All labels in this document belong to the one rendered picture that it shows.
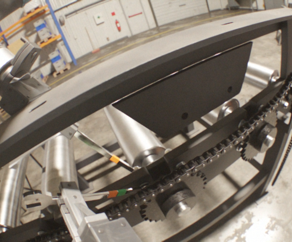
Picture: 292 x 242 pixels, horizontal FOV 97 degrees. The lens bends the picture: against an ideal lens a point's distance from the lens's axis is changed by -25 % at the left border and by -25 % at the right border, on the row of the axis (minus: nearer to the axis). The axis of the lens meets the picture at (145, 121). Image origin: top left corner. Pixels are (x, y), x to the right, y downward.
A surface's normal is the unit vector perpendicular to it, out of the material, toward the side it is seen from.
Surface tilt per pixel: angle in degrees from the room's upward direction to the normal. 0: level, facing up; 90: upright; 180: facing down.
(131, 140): 20
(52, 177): 8
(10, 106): 77
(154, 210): 90
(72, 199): 50
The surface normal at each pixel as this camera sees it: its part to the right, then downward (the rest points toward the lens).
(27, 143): 0.39, 0.46
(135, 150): -0.64, -0.48
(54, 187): -0.08, -0.85
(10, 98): 0.21, 0.32
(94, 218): 0.47, -0.85
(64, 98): -0.30, -0.76
